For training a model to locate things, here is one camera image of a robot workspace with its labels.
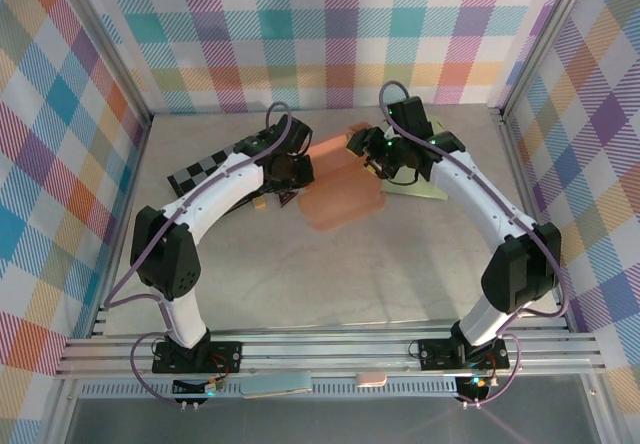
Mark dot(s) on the black folding chessboard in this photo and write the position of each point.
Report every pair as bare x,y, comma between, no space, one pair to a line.
200,174

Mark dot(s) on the small circuit board green light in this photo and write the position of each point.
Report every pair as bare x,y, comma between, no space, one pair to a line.
210,390
475,383

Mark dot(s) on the orange paper box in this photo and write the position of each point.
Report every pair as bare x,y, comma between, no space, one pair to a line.
340,204

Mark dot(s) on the aluminium mounting rail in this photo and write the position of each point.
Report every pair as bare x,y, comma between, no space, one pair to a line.
325,351

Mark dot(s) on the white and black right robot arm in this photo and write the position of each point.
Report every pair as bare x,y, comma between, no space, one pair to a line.
480,199

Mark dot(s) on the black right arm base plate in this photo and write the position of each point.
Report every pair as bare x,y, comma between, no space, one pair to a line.
435,354

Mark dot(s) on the green paper box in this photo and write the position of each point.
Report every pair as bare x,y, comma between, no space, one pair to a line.
415,191

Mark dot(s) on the small wooden cube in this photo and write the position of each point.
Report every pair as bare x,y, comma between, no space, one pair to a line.
259,204

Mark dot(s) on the aluminium frame post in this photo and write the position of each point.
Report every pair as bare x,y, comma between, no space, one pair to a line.
110,46
545,39

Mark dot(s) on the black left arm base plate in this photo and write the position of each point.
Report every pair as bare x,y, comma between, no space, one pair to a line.
225,356

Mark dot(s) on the pink flat pad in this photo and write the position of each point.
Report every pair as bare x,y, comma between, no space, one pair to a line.
371,379

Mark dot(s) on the aluminium table edge rail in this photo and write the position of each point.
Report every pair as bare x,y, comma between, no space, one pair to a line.
516,164
140,149

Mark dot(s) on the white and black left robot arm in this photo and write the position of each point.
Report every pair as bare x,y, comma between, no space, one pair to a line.
220,199

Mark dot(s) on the blue-grey flat pad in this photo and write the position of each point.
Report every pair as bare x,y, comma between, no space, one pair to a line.
275,384

